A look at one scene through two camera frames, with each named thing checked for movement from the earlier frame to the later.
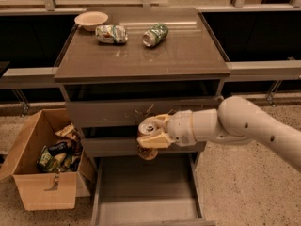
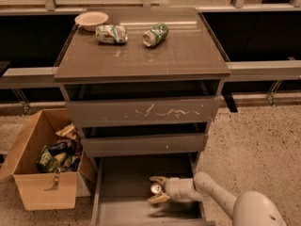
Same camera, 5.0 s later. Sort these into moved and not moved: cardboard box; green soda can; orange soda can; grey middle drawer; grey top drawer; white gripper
Moved: white gripper; orange soda can
Not moved: cardboard box; grey top drawer; green soda can; grey middle drawer
